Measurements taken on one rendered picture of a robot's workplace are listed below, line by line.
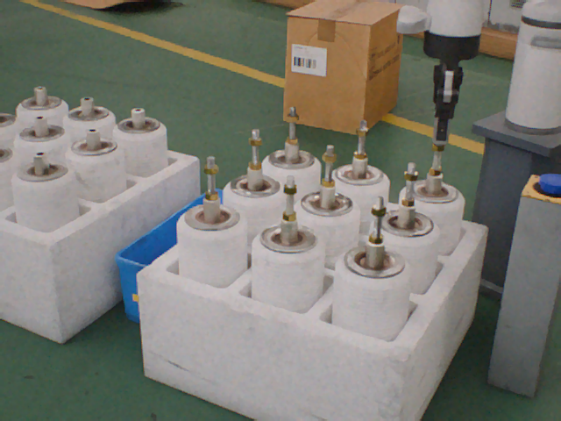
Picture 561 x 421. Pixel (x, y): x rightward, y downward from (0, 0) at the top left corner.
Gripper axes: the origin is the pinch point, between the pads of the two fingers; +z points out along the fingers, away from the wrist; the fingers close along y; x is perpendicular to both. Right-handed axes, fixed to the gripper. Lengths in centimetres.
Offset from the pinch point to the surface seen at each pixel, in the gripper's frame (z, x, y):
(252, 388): 29.7, 22.1, -25.7
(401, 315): 15.6, 3.4, -25.0
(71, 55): 33, 126, 143
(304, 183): 12.1, 20.0, 3.5
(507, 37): 26, -28, 181
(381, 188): 10.5, 7.8, 1.1
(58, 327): 32, 55, -15
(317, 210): 9.8, 16.1, -10.3
